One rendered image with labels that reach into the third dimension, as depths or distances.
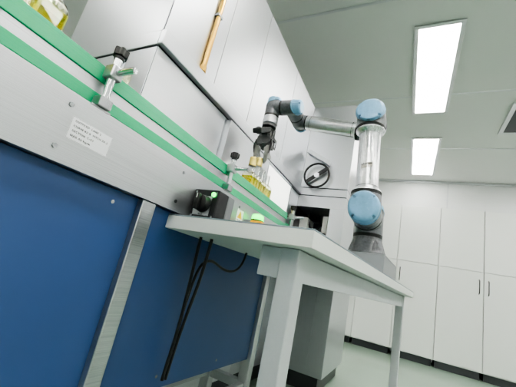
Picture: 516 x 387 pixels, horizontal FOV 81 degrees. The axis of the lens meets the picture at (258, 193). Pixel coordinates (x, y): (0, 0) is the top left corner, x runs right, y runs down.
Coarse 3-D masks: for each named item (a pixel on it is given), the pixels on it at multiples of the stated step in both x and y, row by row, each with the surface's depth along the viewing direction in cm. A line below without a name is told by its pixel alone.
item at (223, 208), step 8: (200, 192) 79; (208, 192) 78; (216, 192) 77; (216, 200) 76; (224, 200) 79; (232, 200) 82; (192, 208) 79; (216, 208) 76; (224, 208) 79; (232, 208) 83; (200, 216) 77; (208, 216) 76; (216, 216) 76; (224, 216) 80
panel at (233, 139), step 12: (228, 120) 144; (228, 132) 142; (240, 132) 151; (228, 144) 142; (240, 144) 152; (252, 144) 163; (228, 156) 143; (240, 156) 153; (252, 156) 164; (264, 168) 178; (288, 204) 215
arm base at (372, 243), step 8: (360, 232) 123; (368, 232) 121; (352, 240) 125; (360, 240) 121; (368, 240) 120; (376, 240) 120; (352, 248) 124; (360, 248) 119; (368, 248) 118; (376, 248) 119
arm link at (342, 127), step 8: (304, 120) 155; (312, 120) 153; (320, 120) 151; (328, 120) 149; (336, 120) 148; (296, 128) 161; (304, 128) 157; (312, 128) 154; (320, 128) 151; (328, 128) 149; (336, 128) 146; (344, 128) 144; (352, 128) 142; (352, 136) 144
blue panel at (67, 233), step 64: (0, 192) 44; (64, 192) 53; (0, 256) 45; (64, 256) 53; (192, 256) 85; (0, 320) 46; (64, 320) 54; (128, 320) 67; (192, 320) 87; (0, 384) 46; (64, 384) 55; (128, 384) 68
